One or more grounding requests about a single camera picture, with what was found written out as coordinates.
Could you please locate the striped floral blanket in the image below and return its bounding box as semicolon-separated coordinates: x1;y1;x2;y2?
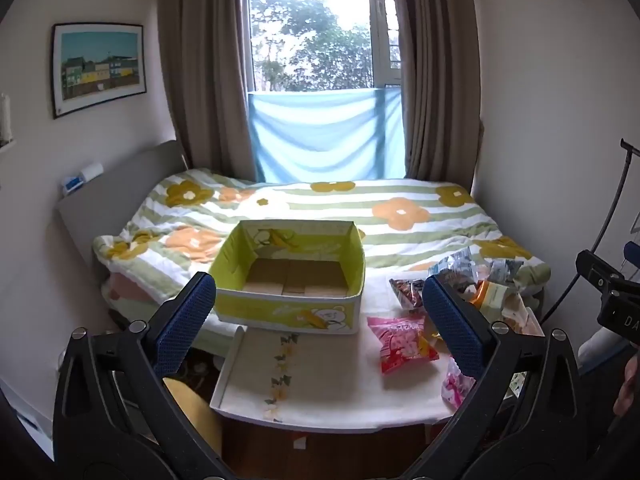
92;167;551;336

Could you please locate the light blue cloth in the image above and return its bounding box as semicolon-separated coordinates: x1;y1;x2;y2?
247;87;406;183

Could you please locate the yellow green cardboard box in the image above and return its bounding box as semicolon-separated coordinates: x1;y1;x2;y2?
207;219;367;336

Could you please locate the dark red snack packet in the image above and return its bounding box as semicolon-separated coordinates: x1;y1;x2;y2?
390;277;426;311

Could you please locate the yellow stool cushion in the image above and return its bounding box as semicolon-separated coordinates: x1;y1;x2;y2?
162;377;224;458

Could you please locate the brown curtain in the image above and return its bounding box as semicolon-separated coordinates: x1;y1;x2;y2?
155;0;258;183
387;0;483;188

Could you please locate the white floral tablecloth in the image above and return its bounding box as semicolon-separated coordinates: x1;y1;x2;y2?
215;260;546;423

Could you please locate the pink red snack packet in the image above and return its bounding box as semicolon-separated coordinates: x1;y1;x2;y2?
367;315;441;374

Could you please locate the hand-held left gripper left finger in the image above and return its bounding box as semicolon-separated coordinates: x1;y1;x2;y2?
52;271;224;480

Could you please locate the person's right hand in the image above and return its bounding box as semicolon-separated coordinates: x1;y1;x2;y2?
612;354;640;417

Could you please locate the pink bed sheet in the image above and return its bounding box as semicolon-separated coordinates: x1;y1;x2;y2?
102;270;168;308

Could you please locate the framed house picture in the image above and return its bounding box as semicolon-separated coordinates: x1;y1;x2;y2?
51;22;147;120

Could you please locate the grey bed headboard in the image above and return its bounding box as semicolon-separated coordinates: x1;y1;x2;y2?
55;140;191;281

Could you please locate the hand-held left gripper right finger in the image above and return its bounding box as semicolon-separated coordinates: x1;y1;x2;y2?
415;275;584;480

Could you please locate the pile of assorted snack packets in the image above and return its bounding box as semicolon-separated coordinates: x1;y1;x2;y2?
389;247;543;413

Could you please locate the black curved stand cable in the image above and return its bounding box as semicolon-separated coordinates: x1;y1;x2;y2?
542;137;640;326

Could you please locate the window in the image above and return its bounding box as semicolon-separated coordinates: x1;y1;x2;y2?
247;0;403;95

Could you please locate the white lint roller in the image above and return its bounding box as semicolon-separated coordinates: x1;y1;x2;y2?
61;162;104;195

